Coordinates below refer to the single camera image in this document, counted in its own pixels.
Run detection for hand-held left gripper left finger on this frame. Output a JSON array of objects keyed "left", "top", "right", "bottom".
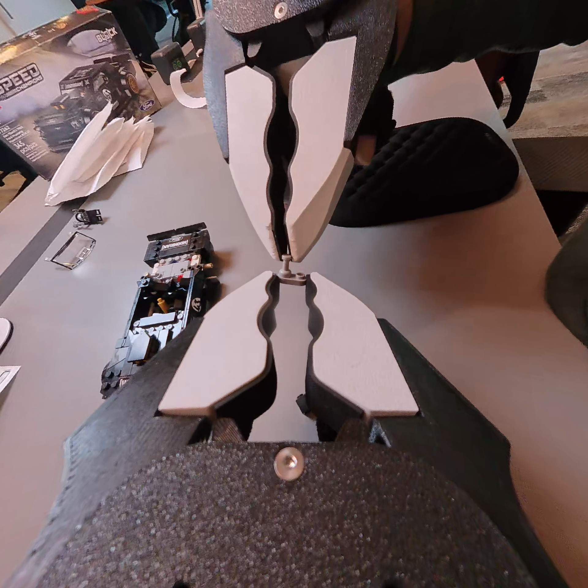
[{"left": 158, "top": 271, "right": 277, "bottom": 419}]

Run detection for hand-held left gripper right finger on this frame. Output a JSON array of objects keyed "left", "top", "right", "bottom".
[{"left": 306, "top": 273, "right": 420, "bottom": 421}]

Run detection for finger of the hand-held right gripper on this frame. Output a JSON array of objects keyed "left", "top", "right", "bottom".
[
  {"left": 225, "top": 65, "right": 283, "bottom": 261},
  {"left": 285, "top": 37, "right": 359, "bottom": 264}
]

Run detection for black lego car model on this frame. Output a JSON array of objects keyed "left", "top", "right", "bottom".
[{"left": 100, "top": 223, "right": 222, "bottom": 398}]

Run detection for small light grey lego piece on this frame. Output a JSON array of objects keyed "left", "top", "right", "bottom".
[{"left": 279, "top": 257, "right": 309, "bottom": 286}]

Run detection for clear lego windshield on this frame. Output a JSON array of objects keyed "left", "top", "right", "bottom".
[{"left": 45, "top": 231, "right": 98, "bottom": 271}]

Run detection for lego set box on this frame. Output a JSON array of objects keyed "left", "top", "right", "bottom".
[{"left": 0, "top": 8, "right": 162, "bottom": 181}]

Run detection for person's right hand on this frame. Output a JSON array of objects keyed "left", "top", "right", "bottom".
[{"left": 354, "top": 134, "right": 378, "bottom": 168}]

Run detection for white curved stand foot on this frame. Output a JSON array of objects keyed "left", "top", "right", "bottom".
[{"left": 169, "top": 68, "right": 208, "bottom": 110}]

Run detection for black mesh pad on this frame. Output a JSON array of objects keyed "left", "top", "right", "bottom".
[{"left": 329, "top": 117, "right": 521, "bottom": 229}]

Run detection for white paper bags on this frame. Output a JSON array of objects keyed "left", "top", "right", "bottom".
[{"left": 44, "top": 101, "right": 156, "bottom": 208}]

